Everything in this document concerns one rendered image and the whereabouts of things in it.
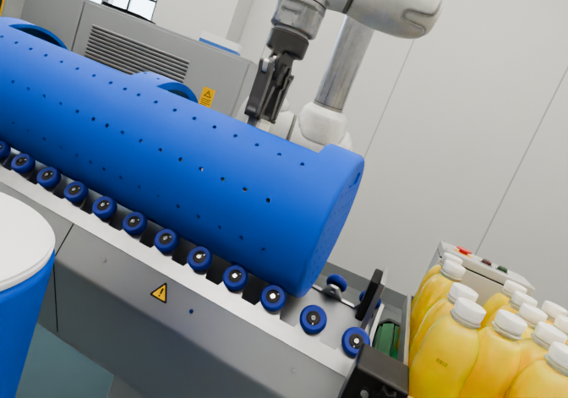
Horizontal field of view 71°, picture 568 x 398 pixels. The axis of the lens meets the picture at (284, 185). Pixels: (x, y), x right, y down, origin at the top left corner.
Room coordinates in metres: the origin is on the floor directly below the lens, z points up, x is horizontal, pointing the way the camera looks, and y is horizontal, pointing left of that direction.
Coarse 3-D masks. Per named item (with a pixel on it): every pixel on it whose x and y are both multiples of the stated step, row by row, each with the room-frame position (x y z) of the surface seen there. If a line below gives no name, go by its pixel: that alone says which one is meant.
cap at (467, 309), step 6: (456, 300) 0.54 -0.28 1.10; (462, 300) 0.54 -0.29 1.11; (468, 300) 0.55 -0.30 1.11; (456, 306) 0.53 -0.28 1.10; (462, 306) 0.52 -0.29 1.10; (468, 306) 0.52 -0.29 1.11; (474, 306) 0.53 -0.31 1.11; (480, 306) 0.54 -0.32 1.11; (456, 312) 0.53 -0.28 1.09; (462, 312) 0.52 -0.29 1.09; (468, 312) 0.52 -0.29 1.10; (474, 312) 0.52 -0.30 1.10; (480, 312) 0.52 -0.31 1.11; (468, 318) 0.52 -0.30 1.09; (474, 318) 0.51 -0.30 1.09; (480, 318) 0.52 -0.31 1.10
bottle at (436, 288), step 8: (432, 280) 0.74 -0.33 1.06; (440, 280) 0.73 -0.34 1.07; (448, 280) 0.73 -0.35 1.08; (456, 280) 0.73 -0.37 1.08; (424, 288) 0.75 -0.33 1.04; (432, 288) 0.73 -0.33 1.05; (440, 288) 0.72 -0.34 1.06; (448, 288) 0.72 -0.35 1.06; (424, 296) 0.73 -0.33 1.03; (432, 296) 0.72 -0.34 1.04; (440, 296) 0.72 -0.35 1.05; (416, 304) 0.75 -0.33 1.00; (424, 304) 0.73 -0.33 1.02; (432, 304) 0.72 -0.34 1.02; (416, 312) 0.74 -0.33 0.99; (424, 312) 0.72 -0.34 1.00; (416, 320) 0.73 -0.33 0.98; (416, 328) 0.72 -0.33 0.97
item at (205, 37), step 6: (204, 30) 2.48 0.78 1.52; (204, 36) 2.48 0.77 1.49; (210, 36) 2.48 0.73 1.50; (216, 36) 2.48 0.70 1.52; (204, 42) 2.48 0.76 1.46; (210, 42) 2.48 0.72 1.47; (216, 42) 2.48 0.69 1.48; (222, 42) 2.48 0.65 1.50; (228, 42) 2.48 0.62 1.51; (234, 42) 2.48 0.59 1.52; (222, 48) 2.48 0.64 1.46; (228, 48) 2.48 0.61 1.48; (234, 48) 2.48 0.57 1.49; (240, 48) 2.54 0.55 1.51
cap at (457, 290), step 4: (456, 284) 0.61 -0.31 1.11; (460, 284) 0.62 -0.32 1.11; (452, 288) 0.60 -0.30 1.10; (456, 288) 0.60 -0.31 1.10; (460, 288) 0.59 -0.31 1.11; (464, 288) 0.60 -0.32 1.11; (468, 288) 0.61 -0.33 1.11; (452, 292) 0.60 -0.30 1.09; (456, 292) 0.59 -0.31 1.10; (460, 292) 0.59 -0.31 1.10; (464, 292) 0.59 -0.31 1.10; (468, 292) 0.59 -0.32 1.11; (472, 292) 0.60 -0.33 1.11; (476, 292) 0.60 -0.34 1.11; (452, 296) 0.60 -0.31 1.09; (456, 296) 0.59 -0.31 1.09; (460, 296) 0.59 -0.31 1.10; (464, 296) 0.59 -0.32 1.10; (468, 296) 0.58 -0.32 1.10; (472, 296) 0.59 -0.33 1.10; (476, 296) 0.59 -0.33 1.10; (472, 300) 0.59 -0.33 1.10
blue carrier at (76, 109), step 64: (0, 64) 0.79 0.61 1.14; (64, 64) 0.78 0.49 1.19; (0, 128) 0.80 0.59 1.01; (64, 128) 0.72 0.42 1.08; (128, 128) 0.69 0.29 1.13; (192, 128) 0.68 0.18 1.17; (256, 128) 0.70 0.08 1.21; (128, 192) 0.70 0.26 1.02; (192, 192) 0.64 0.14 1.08; (256, 192) 0.62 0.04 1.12; (320, 192) 0.61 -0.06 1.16; (256, 256) 0.62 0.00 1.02; (320, 256) 0.69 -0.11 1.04
